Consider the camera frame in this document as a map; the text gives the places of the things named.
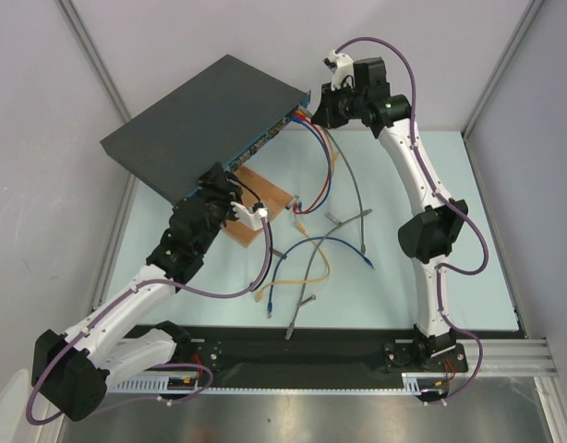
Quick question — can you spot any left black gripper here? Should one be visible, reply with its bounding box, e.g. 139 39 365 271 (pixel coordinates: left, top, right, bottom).
193 163 247 255

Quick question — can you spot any long grey patch cable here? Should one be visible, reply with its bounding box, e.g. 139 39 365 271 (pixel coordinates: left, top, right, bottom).
285 209 374 341

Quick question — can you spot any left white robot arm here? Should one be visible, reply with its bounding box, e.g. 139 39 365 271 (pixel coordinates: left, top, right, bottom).
25 164 242 425

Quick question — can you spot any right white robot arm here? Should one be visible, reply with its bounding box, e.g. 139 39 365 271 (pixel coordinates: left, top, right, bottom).
311 52 468 371

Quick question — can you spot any wooden board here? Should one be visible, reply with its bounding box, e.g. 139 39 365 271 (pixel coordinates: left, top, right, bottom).
218 166 297 249

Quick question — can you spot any blue plugged patch cable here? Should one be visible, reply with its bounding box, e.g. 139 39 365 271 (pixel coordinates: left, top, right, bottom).
291 114 336 209

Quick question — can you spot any orange plugged patch cable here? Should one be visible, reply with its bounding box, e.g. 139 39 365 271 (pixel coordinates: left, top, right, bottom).
297 106 339 170

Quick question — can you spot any black cable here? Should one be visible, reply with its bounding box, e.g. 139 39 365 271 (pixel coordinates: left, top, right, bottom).
227 173 284 293

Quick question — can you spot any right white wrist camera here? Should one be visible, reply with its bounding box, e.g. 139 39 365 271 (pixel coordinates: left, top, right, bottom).
323 50 354 90

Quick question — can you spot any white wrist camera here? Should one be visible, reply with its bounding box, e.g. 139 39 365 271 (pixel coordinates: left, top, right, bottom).
323 50 354 90
231 201 269 232

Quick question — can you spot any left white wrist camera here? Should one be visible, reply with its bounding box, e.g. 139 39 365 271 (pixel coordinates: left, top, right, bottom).
231 201 269 232

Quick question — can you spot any dark grey network switch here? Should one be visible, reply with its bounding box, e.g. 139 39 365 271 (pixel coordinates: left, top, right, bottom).
101 54 310 204

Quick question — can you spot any yellow loose patch cable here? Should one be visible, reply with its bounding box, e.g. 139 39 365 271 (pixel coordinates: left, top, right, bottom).
255 221 332 303

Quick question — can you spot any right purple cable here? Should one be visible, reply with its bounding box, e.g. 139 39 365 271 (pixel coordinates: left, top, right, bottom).
334 35 490 406

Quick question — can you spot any purple cable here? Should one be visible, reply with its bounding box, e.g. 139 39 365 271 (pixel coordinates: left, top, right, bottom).
26 216 272 425
334 35 490 406

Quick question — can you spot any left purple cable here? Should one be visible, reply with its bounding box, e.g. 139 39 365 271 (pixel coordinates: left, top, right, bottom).
26 216 272 425

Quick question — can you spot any blue loose patch cable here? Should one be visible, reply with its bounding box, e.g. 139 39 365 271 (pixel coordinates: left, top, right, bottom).
264 236 377 320

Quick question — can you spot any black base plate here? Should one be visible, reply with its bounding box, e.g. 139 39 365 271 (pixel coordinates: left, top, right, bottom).
138 323 469 391

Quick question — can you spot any white cable duct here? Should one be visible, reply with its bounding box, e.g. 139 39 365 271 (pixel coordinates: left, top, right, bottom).
107 366 445 396

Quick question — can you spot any aluminium rail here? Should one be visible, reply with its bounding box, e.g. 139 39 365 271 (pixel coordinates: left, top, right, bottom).
477 339 558 377

